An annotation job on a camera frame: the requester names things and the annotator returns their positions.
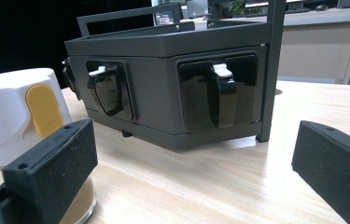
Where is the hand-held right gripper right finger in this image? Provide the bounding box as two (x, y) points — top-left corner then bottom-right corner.
(291, 120), (350, 224)

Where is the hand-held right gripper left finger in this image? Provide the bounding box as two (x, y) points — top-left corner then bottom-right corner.
(2, 119), (99, 224)

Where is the dark grey metal rack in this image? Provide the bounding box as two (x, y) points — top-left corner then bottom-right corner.
(62, 0), (287, 153)

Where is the beige desk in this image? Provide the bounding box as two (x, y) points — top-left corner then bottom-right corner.
(276, 5), (350, 87)

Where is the green plant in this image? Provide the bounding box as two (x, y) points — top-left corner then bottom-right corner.
(230, 0), (262, 17)

